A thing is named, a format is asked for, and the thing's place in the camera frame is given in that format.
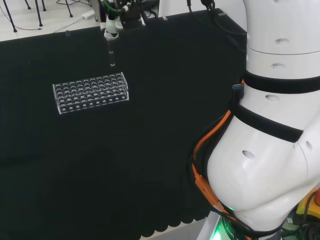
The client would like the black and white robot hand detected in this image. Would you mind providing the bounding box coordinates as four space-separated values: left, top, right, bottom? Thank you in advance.
99 0 147 41

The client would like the clear glass test tube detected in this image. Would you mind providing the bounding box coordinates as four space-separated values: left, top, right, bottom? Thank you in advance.
107 39 117 68

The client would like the clear plastic test tube rack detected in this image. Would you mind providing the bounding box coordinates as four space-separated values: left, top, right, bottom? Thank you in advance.
52 71 131 116

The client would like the black tripod leg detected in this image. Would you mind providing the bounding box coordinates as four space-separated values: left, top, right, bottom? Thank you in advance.
34 0 44 27
64 0 74 18
3 0 18 33

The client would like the black bench cloth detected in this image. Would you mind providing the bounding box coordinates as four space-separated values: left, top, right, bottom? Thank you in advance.
0 7 249 240

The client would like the yellow stop button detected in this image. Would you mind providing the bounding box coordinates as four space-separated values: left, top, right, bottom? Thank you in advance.
295 186 320 224

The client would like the green cable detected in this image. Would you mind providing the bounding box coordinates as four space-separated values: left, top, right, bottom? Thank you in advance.
103 0 126 14

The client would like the orange cable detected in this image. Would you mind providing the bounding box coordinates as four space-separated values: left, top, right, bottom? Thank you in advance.
190 108 251 240

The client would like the black floor cable bundle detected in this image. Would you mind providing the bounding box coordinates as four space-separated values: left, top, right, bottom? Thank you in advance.
281 219 320 240

